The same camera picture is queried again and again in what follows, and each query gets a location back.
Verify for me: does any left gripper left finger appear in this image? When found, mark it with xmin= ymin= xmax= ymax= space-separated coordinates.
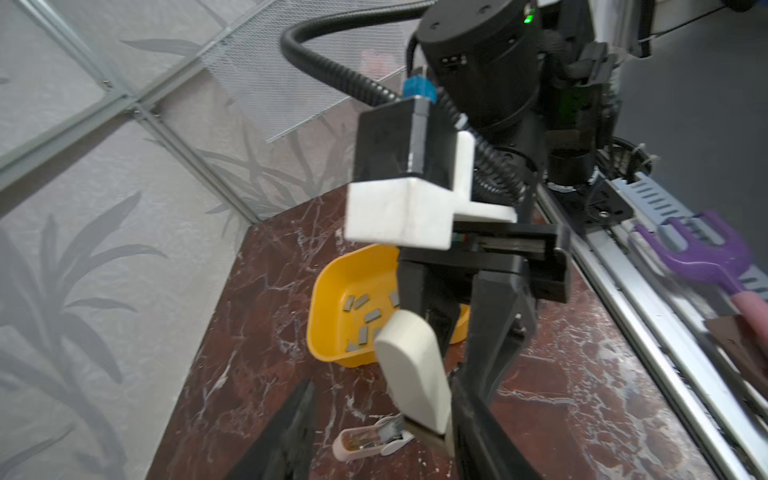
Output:
xmin=225 ymin=379 xmax=315 ymax=480

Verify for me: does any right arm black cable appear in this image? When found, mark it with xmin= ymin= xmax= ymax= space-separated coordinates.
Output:
xmin=278 ymin=2 xmax=529 ymax=202

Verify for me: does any pink mini stapler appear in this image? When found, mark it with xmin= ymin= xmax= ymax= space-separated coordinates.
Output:
xmin=332 ymin=414 xmax=414 ymax=462

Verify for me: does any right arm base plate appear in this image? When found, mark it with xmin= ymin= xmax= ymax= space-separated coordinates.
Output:
xmin=563 ymin=176 xmax=635 ymax=236

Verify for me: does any brown slotted spatula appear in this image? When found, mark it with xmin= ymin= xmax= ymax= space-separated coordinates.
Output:
xmin=704 ymin=315 xmax=767 ymax=399

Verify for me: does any white wire mesh basket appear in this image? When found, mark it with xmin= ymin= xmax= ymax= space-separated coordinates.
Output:
xmin=201 ymin=1 xmax=431 ymax=140

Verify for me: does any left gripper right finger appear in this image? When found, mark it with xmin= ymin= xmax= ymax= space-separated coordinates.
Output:
xmin=449 ymin=374 xmax=540 ymax=480

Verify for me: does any pink handle tool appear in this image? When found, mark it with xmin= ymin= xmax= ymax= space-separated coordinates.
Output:
xmin=730 ymin=291 xmax=768 ymax=343

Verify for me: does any yellow plastic tray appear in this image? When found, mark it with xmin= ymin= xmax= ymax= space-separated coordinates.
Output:
xmin=307 ymin=245 xmax=471 ymax=368

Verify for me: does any purple plastic fork tool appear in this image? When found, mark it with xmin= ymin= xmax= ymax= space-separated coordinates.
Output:
xmin=635 ymin=210 xmax=753 ymax=296

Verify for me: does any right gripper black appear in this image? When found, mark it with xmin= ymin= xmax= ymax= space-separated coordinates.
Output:
xmin=397 ymin=222 xmax=571 ymax=405

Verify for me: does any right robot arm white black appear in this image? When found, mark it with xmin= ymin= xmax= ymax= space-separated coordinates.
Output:
xmin=397 ymin=1 xmax=633 ymax=401

